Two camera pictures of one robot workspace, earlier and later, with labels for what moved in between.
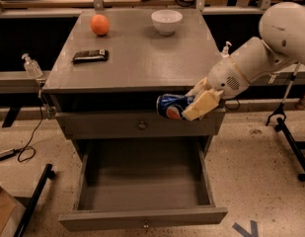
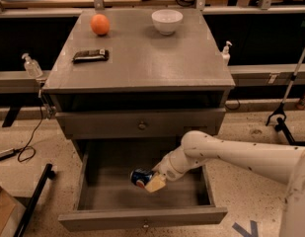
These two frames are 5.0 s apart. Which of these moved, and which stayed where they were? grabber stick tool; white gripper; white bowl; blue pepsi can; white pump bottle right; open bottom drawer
Moved: white gripper; blue pepsi can
Stayed: open bottom drawer; white bowl; white pump bottle right; grabber stick tool
